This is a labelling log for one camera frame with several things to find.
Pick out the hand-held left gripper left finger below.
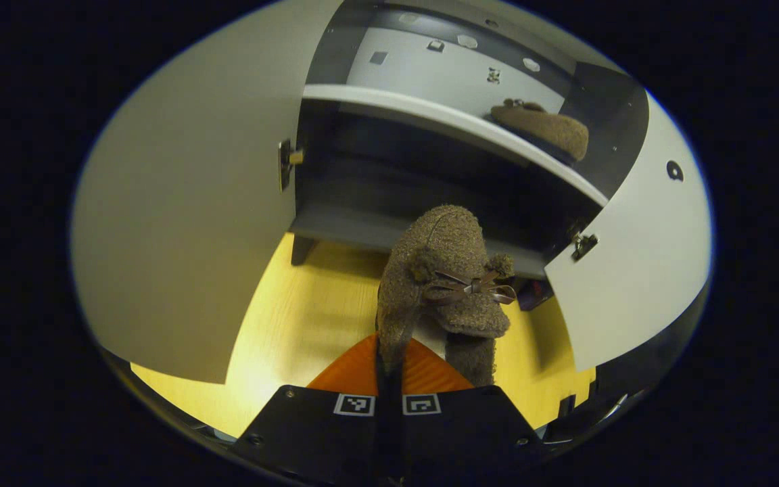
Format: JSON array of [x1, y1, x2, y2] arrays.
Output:
[[231, 333, 390, 487]]

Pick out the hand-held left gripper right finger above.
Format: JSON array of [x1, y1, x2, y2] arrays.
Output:
[[389, 338, 552, 487]]

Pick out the brown fuzzy shoe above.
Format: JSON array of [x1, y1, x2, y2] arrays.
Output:
[[376, 205, 517, 388], [490, 99, 590, 163]]

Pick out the metal door hinge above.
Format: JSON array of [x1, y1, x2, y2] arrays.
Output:
[[570, 232, 600, 262], [278, 139, 304, 192]]

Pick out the white cabinet door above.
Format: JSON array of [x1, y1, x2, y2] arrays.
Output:
[[70, 0, 343, 385], [544, 91, 713, 373]]

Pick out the grey white shoe cabinet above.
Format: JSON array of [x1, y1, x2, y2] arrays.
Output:
[[288, 0, 651, 312]]

